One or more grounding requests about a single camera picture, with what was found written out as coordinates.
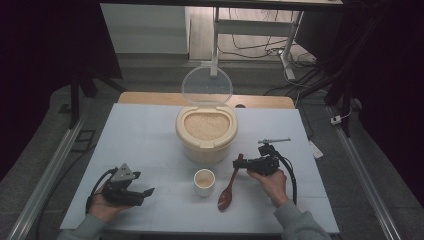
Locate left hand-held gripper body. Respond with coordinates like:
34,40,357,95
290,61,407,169
100,162,145,207

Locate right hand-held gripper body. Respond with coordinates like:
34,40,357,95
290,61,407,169
245,137,292,177

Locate beige rice container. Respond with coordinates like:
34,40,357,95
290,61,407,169
175,103,239,165

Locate brown wooden spoon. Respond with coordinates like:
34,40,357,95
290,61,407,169
217,152,245,212

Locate white cup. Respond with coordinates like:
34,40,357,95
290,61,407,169
193,168,217,198

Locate rice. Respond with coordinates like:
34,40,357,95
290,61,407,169
183,112,231,141

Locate person's right hand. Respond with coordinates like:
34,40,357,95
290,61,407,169
246,167,290,209

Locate person's left hand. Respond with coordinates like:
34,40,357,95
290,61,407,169
87,191,133,223

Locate pale table mat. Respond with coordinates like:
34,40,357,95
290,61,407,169
59,102,341,235

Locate white paper tag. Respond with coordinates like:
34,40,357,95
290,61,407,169
307,139,325,160

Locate clear plastic container lid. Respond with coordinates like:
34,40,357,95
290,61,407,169
180,65,234,107

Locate black tripod stand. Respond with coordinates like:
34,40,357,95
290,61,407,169
323,64,355,138

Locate dark curtain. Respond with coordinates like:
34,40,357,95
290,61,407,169
0,0,123,183
294,0,424,209

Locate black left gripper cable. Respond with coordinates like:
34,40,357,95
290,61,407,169
85,167,119,215

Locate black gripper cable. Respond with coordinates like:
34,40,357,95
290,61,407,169
85,167,119,215
272,150,299,206

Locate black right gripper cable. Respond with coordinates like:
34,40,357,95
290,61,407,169
272,150,299,206

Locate aluminium rail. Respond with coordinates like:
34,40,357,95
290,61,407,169
325,105,403,240
6,115,87,240

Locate white adapter with cable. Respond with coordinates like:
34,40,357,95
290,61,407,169
330,107,354,126

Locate thick black floor cables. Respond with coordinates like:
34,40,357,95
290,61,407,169
262,65,336,98

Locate bundle of thin floor cables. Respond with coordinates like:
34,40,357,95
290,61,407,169
217,8,318,68

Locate white desk frame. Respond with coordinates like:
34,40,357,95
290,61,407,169
209,6,306,81

